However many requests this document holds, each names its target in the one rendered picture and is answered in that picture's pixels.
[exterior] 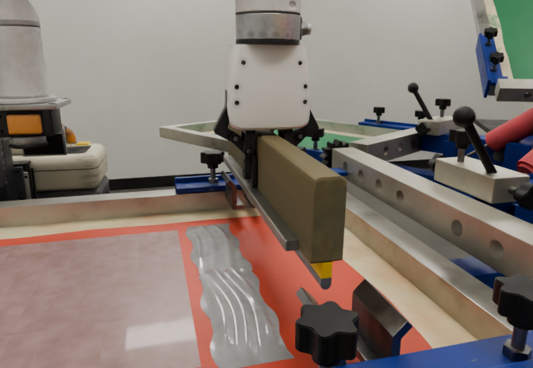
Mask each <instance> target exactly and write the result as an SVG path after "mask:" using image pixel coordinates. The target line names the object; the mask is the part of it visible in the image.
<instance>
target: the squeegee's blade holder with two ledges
mask: <svg viewBox="0 0 533 368"><path fill-rule="evenodd" d="M224 163H225V164H226V166H227V167H228V169H229V170H230V171H231V172H232V174H233V176H234V177H235V179H236V181H237V182H238V183H239V184H240V186H241V187H242V189H243V191H244V192H245V194H246V195H247V196H248V197H249V199H250V200H251V202H252V204H253V205H254V207H256V209H257V210H258V212H259V214H260V215H261V217H262V218H263V219H264V220H265V222H266V224H267V225H268V227H269V228H270V230H271V231H272V232H273V233H274V235H275V237H276V238H277V240H278V242H279V243H280V244H281V245H282V247H283V248H284V250H285V251H296V250H299V239H298V238H297V236H296V235H295V234H294V233H293V231H292V230H291V229H290V227H289V226H288V225H287V224H286V222H285V221H284V220H283V219H282V218H281V217H280V215H279V214H278V213H277V211H276V210H275V209H274V207H273V206H272V205H271V204H270V202H269V201H268V200H267V199H266V198H265V197H264V196H263V194H262V193H261V192H260V190H259V189H258V188H257V187H251V186H250V185H249V183H248V182H247V179H244V178H243V169H242V168H241V166H240V165H239V164H238V163H237V162H236V161H235V160H234V158H233V157H232V156H231V155H224Z"/></svg>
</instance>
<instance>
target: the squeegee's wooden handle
mask: <svg viewBox="0 0 533 368"><path fill-rule="evenodd" d="M254 150H255V155H256V156H257V157H258V185H257V188H258V189H259V190H260V192H261V193H262V194H263V196H264V197H265V198H266V199H267V200H268V201H269V202H270V204H271V205H272V206H273V207H274V209H275V210H276V211H277V213H278V214H279V215H280V217H281V218H282V219H283V220H284V221H285V222H286V224H287V225H288V226H289V227H290V229H291V230H292V231H293V233H294V234H295V235H296V236H297V238H298V239H299V250H300V251H301V253H302V254H303V255H304V257H306V259H307V260H308V261H309V263H323V262H331V261H339V260H342V259H343V239H344V225H345V212H346V198H347V181H346V179H345V178H344V177H343V176H341V175H340V174H338V173H336V172H334V171H333V170H332V169H330V168H329V167H327V166H325V165H324V164H323V163H321V162H319V161H318V160H316V159H314V158H313V157H312V156H310V155H308V154H306V153H305V152H303V151H302V150H301V149H299V148H297V147H295V146H294V145H292V144H291V143H290V142H288V141H286V140H284V139H283V138H281V137H280V136H279V135H277V134H275V133H274V132H272V131H271V130H255V144H254ZM228 155H231V156H232V157H233V158H234V160H235V161H236V162H237V163H238V164H239V165H240V166H241V168H242V169H243V152H242V151H241V150H240V149H239V148H238V147H237V146H236V145H235V144H234V143H233V142H231V141H228Z"/></svg>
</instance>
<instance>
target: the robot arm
mask: <svg viewBox="0 0 533 368"><path fill-rule="evenodd" d="M300 15H301V0H236V44H230V45H229V46H228V54H227V59H226V66H225V76H224V108H223V110H222V112H221V114H220V116H219V118H218V120H217V122H216V124H215V125H214V127H213V131H214V132H215V133H216V134H217V135H218V136H221V137H223V138H225V139H226V140H229V141H231V142H233V143H234V144H235V145H236V146H237V147H238V148H239V149H240V150H241V151H242V152H243V178H244V179H247V182H248V183H249V185H250V186H251V187H256V186H257V185H258V157H257V156H256V155H255V150H254V144H255V130H272V129H277V130H278V135H279V136H280V137H281V138H283V139H284V140H286V141H288V142H290V143H291V144H292V145H294V146H295V147H296V146H297V145H298V144H299V143H300V142H301V141H302V140H303V139H304V138H305V137H307V136H309V135H311V134H313V133H314V132H316V131H317V130H318V128H319V126H318V124H317V122H316V120H315V118H314V116H313V114H312V112H311V110H310V87H309V69H308V62H307V56H306V51H305V46H304V45H300V40H301V38H302V36H304V35H310V34H311V31H312V26H311V24H309V23H304V22H303V21H302V17H301V16H300ZM56 100H57V98H56V96H55V95H48V83H47V75H46V69H45V62H44V49H43V42H42V35H41V28H40V19H39V17H38V14H37V12H36V11H35V9H34V8H33V6H32V4H31V3H30V2H29V0H0V104H5V105H13V104H34V103H45V102H55V101H56ZM228 124H230V125H231V126H232V127H233V128H235V129H239V130H241V135H240V136H239V135H238V134H237V133H236V132H233V131H232V130H230V129H229V128H228ZM293 128H298V129H295V130H293Z"/></svg>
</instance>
